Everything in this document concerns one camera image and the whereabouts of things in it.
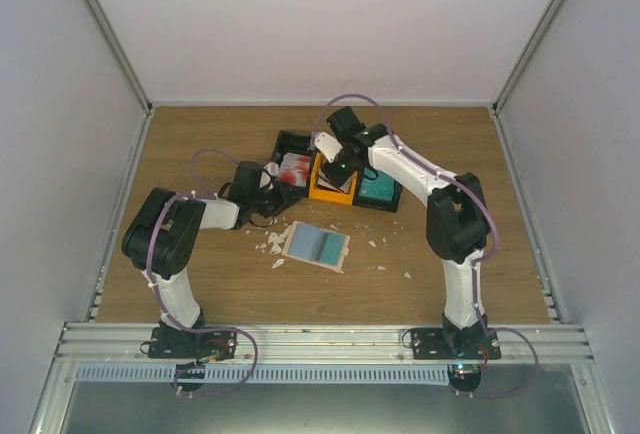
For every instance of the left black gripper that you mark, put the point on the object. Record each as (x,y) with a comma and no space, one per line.
(284,199)

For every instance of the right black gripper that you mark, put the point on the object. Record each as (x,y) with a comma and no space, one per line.
(336,177)

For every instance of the black bin with teal cards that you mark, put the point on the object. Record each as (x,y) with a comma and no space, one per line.
(379,205)

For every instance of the yellow bin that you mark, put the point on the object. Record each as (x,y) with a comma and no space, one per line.
(321,190)

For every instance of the black bin with red cards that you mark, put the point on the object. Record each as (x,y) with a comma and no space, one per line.
(292,142)

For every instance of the beige card holder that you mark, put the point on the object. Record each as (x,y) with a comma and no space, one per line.
(303,243)

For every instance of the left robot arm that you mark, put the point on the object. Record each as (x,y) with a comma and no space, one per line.
(161,238)

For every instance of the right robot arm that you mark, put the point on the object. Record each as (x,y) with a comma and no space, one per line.
(458,223)

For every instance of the teal card stack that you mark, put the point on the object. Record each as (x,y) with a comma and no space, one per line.
(376,186)

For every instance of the white patterned card stack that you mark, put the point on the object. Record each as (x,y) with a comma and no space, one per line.
(323,182)

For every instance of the red white card stack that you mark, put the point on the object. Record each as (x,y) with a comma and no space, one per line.
(294,169)

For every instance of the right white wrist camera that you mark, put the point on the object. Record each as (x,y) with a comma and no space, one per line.
(327,145)

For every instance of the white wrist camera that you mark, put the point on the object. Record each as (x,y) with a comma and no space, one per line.
(327,145)
(270,176)

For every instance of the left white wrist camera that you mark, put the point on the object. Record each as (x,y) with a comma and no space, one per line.
(270,176)

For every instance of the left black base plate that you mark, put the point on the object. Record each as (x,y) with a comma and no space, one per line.
(170,343)

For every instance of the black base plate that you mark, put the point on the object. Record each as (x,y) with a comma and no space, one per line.
(170,343)
(428,343)

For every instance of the grey slotted cable duct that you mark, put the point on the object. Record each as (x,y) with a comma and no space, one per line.
(282,374)

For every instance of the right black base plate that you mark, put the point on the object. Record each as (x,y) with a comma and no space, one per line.
(428,343)

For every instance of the aluminium front rail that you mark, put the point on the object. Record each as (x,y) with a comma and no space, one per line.
(325,344)

